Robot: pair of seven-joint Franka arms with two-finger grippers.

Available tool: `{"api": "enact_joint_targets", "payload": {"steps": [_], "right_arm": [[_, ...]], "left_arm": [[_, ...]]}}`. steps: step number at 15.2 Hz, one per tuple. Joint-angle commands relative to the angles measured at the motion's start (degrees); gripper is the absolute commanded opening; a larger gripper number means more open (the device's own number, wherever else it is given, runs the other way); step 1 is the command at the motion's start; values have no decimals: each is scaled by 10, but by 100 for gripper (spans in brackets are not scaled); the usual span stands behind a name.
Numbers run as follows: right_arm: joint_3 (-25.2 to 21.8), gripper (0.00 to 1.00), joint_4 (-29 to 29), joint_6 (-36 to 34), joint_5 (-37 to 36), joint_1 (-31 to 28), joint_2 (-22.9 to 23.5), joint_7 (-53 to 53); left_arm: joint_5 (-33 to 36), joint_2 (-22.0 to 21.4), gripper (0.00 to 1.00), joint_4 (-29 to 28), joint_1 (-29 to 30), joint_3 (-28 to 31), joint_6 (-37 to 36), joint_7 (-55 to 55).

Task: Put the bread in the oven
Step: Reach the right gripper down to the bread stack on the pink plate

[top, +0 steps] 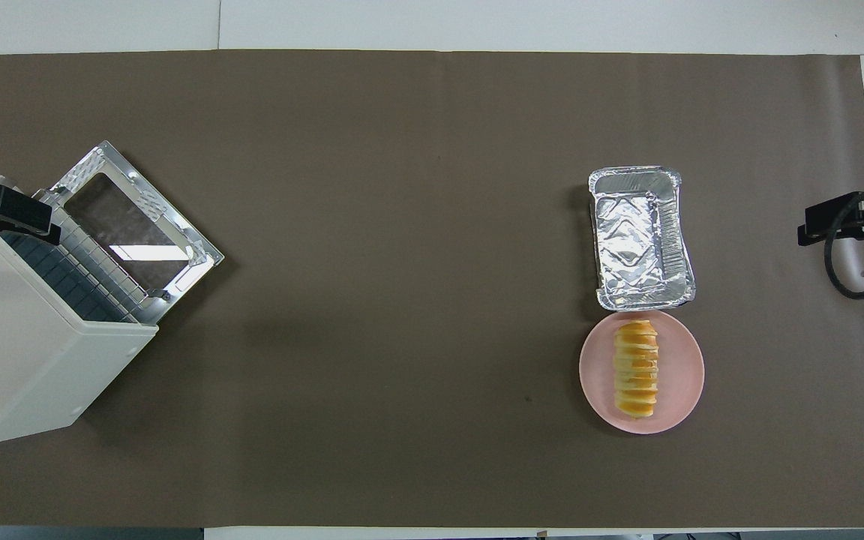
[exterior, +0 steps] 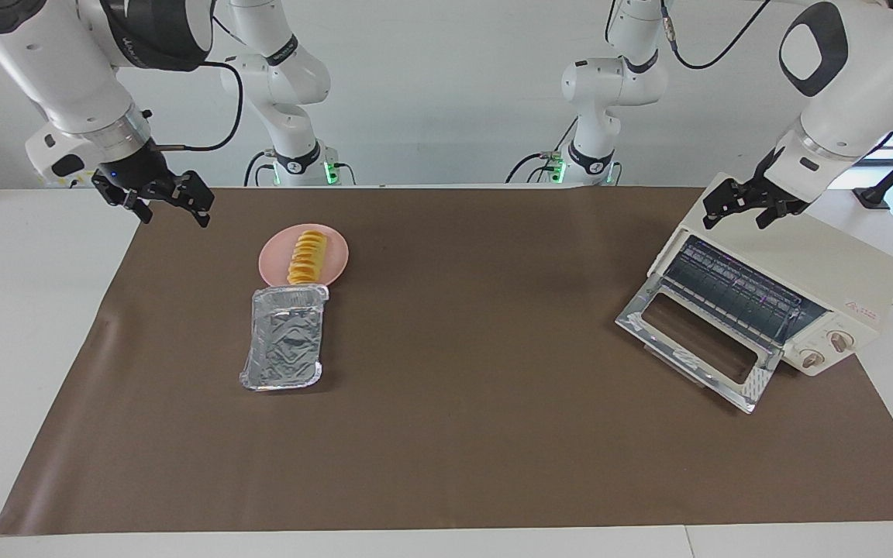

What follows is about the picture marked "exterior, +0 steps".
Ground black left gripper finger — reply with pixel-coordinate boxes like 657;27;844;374
755;198;794;230
701;178;754;232

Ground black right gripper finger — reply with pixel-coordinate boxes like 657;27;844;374
153;170;215;229
117;192;155;226

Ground yellow spiral bread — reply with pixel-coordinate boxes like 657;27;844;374
286;230;329;286

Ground aluminium foil tray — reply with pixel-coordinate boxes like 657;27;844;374
239;284;331;392

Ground cream toaster oven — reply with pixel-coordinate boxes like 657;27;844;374
646;172;893;378

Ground metal oven rack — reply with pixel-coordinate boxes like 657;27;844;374
664;236;812;350

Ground silver glass oven door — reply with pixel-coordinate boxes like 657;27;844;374
615;273;784;414

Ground pink round plate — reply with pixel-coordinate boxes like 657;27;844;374
259;224;350;289

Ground brown table mat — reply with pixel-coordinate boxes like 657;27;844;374
0;186;893;536

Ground black base cable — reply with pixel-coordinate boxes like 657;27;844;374
505;116;581;184
243;150;273;187

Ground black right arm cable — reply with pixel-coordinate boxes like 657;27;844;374
153;60;246;152

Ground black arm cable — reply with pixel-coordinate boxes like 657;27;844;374
660;0;773;71
153;60;246;152

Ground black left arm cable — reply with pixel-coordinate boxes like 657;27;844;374
660;0;773;71

